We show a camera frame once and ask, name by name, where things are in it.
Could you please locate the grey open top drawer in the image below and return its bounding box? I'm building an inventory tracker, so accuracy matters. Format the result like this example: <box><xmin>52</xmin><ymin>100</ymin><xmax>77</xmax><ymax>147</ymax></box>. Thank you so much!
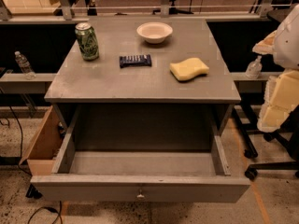
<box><xmin>32</xmin><ymin>104</ymin><xmax>249</xmax><ymax>203</ymax></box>

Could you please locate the brown cardboard box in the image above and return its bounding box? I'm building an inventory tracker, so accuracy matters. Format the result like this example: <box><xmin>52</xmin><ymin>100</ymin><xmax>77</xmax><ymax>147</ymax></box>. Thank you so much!
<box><xmin>19</xmin><ymin>106</ymin><xmax>62</xmax><ymax>176</ymax></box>

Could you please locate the clear sanitizer bottle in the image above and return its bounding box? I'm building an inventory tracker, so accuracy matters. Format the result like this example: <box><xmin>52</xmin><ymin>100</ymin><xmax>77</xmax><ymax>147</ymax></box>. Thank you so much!
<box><xmin>245</xmin><ymin>55</ymin><xmax>263</xmax><ymax>79</ymax></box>

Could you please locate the yellow sponge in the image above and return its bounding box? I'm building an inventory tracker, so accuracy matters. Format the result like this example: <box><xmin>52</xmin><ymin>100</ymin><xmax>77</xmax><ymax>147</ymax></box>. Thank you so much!
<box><xmin>169</xmin><ymin>58</ymin><xmax>209</xmax><ymax>81</ymax></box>

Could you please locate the white bowl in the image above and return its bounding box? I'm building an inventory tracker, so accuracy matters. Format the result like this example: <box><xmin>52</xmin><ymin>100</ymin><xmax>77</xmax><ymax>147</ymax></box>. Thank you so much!
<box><xmin>136</xmin><ymin>22</ymin><xmax>173</xmax><ymax>44</ymax></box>

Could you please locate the black office chair base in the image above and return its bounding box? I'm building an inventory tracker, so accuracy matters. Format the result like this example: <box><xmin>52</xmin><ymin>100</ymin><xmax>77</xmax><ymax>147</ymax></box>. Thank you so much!
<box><xmin>233</xmin><ymin>105</ymin><xmax>299</xmax><ymax>180</ymax></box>

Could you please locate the grey cabinet desk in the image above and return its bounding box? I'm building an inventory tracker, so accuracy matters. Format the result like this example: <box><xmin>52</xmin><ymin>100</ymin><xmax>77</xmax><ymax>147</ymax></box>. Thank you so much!
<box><xmin>44</xmin><ymin>15</ymin><xmax>242</xmax><ymax>135</ymax></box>

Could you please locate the green soda can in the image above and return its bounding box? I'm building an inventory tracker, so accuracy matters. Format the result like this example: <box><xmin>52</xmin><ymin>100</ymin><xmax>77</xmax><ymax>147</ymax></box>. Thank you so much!
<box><xmin>75</xmin><ymin>22</ymin><xmax>99</xmax><ymax>61</ymax></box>

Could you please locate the metal drawer knob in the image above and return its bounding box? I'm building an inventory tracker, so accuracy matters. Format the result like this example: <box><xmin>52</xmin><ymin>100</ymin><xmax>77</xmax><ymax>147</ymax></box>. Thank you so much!
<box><xmin>136</xmin><ymin>189</ymin><xmax>145</xmax><ymax>201</ymax></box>

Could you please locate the clear water bottle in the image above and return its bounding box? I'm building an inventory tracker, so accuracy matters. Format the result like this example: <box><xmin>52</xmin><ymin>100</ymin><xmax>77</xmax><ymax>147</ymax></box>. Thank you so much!
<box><xmin>15</xmin><ymin>51</ymin><xmax>36</xmax><ymax>80</ymax></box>

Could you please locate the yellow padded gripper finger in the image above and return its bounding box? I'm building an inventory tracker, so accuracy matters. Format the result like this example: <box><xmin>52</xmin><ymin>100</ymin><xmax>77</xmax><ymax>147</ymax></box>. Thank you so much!
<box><xmin>257</xmin><ymin>104</ymin><xmax>292</xmax><ymax>133</ymax></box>
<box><xmin>264</xmin><ymin>70</ymin><xmax>299</xmax><ymax>112</ymax></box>

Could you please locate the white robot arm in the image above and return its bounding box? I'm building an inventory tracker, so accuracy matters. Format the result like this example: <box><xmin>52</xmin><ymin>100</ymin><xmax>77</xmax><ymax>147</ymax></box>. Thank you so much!
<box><xmin>257</xmin><ymin>5</ymin><xmax>299</xmax><ymax>133</ymax></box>

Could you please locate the black floor cable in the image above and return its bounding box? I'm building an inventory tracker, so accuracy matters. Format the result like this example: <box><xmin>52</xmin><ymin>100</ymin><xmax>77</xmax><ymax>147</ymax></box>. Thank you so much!
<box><xmin>0</xmin><ymin>105</ymin><xmax>64</xmax><ymax>224</ymax></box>

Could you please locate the blue candy bar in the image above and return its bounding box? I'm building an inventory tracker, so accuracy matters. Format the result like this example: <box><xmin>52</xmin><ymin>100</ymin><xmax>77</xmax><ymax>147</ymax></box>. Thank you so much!
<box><xmin>120</xmin><ymin>54</ymin><xmax>151</xmax><ymax>68</ymax></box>

